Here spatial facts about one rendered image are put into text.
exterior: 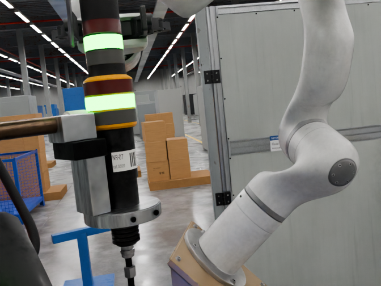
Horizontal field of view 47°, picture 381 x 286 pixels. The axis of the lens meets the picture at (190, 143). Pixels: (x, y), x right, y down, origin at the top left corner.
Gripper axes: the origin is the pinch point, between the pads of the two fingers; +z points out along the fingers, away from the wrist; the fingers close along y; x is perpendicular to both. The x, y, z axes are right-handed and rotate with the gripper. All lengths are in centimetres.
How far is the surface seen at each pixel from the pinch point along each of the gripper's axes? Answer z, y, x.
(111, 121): 20.7, -0.4, -12.2
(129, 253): 19.1, -0.6, -24.3
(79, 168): 20.7, 2.7, -15.9
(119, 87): 20.4, -1.4, -9.4
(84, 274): -317, 61, -152
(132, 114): 19.6, -2.2, -11.8
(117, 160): 20.3, -0.5, -15.6
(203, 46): -160, -37, 15
